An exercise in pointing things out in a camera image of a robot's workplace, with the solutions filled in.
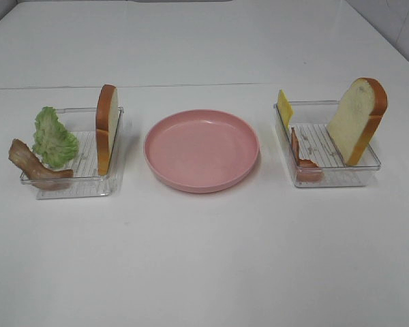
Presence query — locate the yellow cheese slice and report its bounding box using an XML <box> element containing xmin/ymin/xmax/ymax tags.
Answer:
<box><xmin>277</xmin><ymin>89</ymin><xmax>294</xmax><ymax>130</ymax></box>

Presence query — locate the bacon strip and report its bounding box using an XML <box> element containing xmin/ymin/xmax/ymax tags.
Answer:
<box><xmin>291</xmin><ymin>127</ymin><xmax>323</xmax><ymax>183</ymax></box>
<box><xmin>8</xmin><ymin>138</ymin><xmax>74</xmax><ymax>191</ymax></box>

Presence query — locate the bread slice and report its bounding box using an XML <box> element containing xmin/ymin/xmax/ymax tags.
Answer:
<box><xmin>327</xmin><ymin>78</ymin><xmax>388</xmax><ymax>166</ymax></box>
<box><xmin>95</xmin><ymin>84</ymin><xmax>119</xmax><ymax>176</ymax></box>

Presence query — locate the green lettuce leaf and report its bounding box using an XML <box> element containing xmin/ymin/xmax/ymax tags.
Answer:
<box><xmin>32</xmin><ymin>106</ymin><xmax>79</xmax><ymax>169</ymax></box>

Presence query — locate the pink round plate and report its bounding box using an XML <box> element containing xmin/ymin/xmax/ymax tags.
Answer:
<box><xmin>143</xmin><ymin>110</ymin><xmax>260</xmax><ymax>193</ymax></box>

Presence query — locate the right clear plastic tray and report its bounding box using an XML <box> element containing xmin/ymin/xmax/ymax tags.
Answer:
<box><xmin>273</xmin><ymin>100</ymin><xmax>381</xmax><ymax>188</ymax></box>

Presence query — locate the clear plastic tray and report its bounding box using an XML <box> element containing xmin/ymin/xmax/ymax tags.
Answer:
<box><xmin>19</xmin><ymin>106</ymin><xmax>125</xmax><ymax>200</ymax></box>
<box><xmin>273</xmin><ymin>100</ymin><xmax>381</xmax><ymax>188</ymax></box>

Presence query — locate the left clear plastic tray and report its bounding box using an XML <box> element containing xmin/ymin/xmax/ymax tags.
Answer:
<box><xmin>19</xmin><ymin>106</ymin><xmax>125</xmax><ymax>200</ymax></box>

